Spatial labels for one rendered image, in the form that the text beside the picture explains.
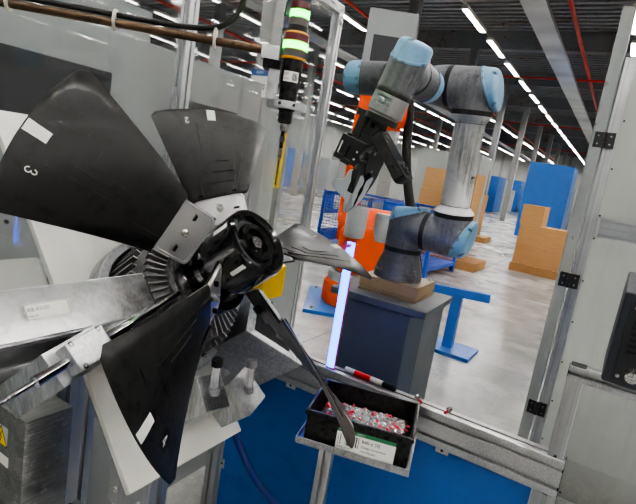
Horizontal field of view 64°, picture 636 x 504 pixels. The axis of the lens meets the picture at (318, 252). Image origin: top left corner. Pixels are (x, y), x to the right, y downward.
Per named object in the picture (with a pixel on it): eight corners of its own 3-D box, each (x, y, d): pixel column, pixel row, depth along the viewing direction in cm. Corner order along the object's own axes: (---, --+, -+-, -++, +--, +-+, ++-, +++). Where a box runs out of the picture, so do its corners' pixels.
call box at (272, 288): (214, 290, 142) (219, 254, 140) (238, 286, 150) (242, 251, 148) (259, 306, 134) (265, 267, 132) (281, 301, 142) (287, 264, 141)
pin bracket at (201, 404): (163, 393, 88) (196, 376, 84) (188, 388, 93) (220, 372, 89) (172, 428, 87) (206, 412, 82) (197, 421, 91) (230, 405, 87)
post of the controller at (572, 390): (546, 455, 103) (570, 364, 100) (548, 449, 105) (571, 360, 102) (562, 461, 101) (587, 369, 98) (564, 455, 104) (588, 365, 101)
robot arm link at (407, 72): (442, 55, 101) (428, 42, 94) (417, 107, 105) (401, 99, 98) (409, 42, 105) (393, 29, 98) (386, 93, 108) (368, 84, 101)
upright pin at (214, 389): (204, 393, 85) (208, 357, 84) (212, 389, 87) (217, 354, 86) (213, 397, 84) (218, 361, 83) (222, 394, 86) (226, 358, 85)
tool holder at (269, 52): (253, 102, 85) (261, 40, 83) (255, 106, 92) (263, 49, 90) (306, 111, 85) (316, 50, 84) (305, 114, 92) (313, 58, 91)
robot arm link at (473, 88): (428, 247, 162) (459, 67, 148) (475, 257, 155) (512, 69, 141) (414, 253, 152) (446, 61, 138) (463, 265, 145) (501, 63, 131)
